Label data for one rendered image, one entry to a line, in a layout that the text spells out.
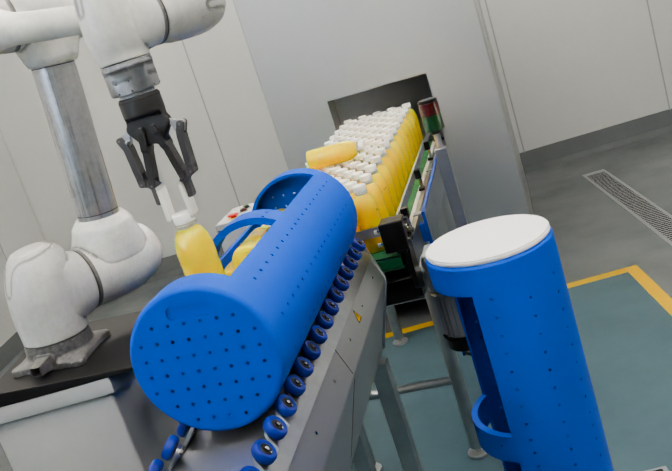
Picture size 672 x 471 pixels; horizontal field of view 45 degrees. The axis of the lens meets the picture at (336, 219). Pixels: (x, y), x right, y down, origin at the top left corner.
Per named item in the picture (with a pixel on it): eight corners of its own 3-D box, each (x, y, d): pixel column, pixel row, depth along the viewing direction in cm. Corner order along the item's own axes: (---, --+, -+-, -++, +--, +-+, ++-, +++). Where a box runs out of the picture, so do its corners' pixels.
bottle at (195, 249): (230, 316, 148) (195, 223, 143) (196, 324, 150) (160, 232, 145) (241, 300, 155) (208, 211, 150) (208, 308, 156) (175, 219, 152)
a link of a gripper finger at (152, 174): (143, 128, 141) (135, 129, 141) (153, 190, 144) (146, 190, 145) (152, 124, 145) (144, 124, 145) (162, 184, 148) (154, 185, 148)
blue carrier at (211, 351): (156, 442, 149) (107, 301, 142) (272, 273, 231) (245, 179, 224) (301, 422, 142) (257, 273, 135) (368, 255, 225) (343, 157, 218)
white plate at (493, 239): (489, 211, 196) (490, 215, 196) (401, 256, 184) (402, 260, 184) (576, 217, 172) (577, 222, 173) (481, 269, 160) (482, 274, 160)
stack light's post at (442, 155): (518, 449, 281) (433, 150, 255) (518, 443, 285) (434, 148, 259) (530, 447, 280) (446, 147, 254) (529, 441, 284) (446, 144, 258)
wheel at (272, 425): (258, 430, 137) (264, 422, 136) (265, 416, 141) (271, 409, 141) (279, 445, 137) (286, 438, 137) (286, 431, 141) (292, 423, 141)
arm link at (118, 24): (115, 64, 133) (178, 44, 141) (80, -31, 129) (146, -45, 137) (84, 74, 140) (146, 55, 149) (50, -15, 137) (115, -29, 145)
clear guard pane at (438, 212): (463, 352, 261) (422, 213, 249) (468, 267, 334) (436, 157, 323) (464, 352, 261) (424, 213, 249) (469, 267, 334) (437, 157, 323)
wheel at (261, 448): (246, 455, 130) (252, 447, 129) (253, 440, 134) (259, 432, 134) (268, 471, 130) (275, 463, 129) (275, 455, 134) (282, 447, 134)
